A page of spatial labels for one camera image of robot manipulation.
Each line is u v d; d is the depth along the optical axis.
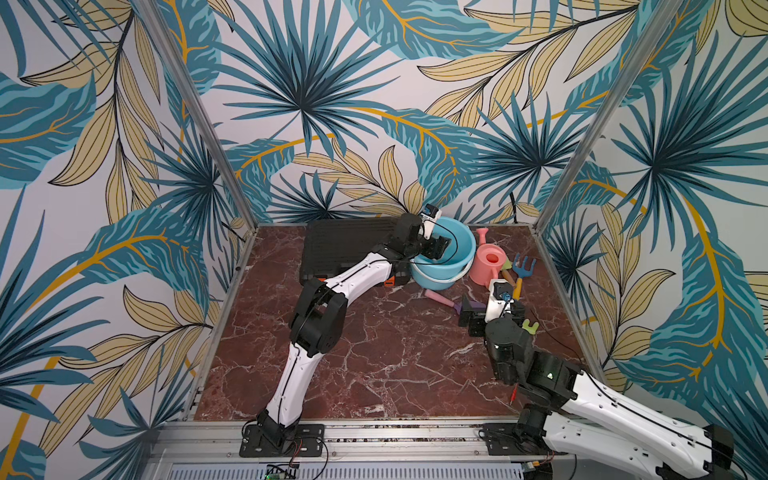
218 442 0.75
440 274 0.91
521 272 1.07
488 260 0.95
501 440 0.73
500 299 0.58
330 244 1.03
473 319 0.62
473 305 0.64
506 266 1.07
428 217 0.80
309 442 0.72
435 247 0.82
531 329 0.93
